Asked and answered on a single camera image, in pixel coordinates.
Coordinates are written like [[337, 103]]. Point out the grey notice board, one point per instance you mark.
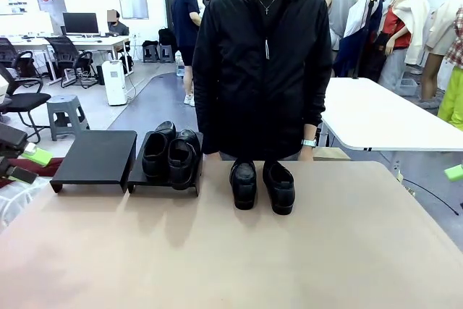
[[58, 3]]

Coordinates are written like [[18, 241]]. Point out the dark red cloth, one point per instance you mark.
[[45, 171]]

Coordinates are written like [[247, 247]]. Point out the silver wristwatch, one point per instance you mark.
[[309, 142]]

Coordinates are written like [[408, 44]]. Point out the person in black jacket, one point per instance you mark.
[[260, 99]]

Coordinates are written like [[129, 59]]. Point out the white plastic wrapped bundle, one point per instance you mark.
[[18, 204]]

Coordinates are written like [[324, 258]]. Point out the standing person in navy shirt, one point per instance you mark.
[[184, 8]]

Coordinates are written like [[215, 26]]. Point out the mannequin in white navy jacket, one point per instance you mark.
[[356, 19]]

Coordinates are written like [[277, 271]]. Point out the mannequin in cream jacket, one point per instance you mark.
[[416, 16]]

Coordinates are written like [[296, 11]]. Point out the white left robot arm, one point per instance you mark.
[[3, 89]]

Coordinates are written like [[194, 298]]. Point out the mannequin in grey tank top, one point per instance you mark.
[[340, 8]]

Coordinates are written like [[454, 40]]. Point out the white table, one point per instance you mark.
[[369, 113]]

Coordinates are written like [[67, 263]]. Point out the white desk partition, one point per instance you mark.
[[25, 23]]

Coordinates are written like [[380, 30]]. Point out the mannequin in neon trousers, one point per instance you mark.
[[454, 102]]

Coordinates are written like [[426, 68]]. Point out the mannequin in beige jacket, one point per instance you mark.
[[443, 26]]

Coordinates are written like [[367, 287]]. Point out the small grey stool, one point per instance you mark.
[[166, 54], [149, 54]]

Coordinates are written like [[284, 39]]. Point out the grey plastic stool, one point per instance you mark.
[[67, 104]]

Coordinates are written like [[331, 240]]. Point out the black computer monitor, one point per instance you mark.
[[80, 23]]

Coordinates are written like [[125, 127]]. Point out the clear plastic bin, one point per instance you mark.
[[408, 86]]

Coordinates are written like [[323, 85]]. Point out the light wooden box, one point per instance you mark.
[[332, 153]]

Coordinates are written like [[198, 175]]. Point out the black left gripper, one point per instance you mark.
[[11, 139]]

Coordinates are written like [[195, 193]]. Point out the black leather loafer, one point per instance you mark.
[[280, 193], [181, 168]]

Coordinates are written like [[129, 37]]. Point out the person's right forearm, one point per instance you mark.
[[208, 124]]

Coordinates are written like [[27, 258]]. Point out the black office chair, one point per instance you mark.
[[27, 100], [7, 50], [65, 48]]

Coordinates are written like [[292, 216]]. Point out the person's left hand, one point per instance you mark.
[[307, 152]]

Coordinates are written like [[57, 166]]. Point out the seated person at desk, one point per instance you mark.
[[119, 28]]

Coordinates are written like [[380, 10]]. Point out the black shoe stand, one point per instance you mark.
[[144, 184], [97, 153]]

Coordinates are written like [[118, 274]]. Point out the mannequin in red top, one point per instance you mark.
[[392, 28]]

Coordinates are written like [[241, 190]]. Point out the black pointed leather shoe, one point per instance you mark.
[[243, 186], [153, 157]]

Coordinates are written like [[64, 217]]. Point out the pack of water bottles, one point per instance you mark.
[[179, 66]]

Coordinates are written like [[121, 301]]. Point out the person's right hand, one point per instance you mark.
[[213, 156]]

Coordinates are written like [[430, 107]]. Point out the person's left forearm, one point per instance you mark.
[[318, 106]]

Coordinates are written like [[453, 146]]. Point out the black backpack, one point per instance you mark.
[[167, 39]]

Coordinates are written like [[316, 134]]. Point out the white office desk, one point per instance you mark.
[[90, 42]]

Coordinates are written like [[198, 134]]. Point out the white air purifier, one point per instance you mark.
[[115, 84]]

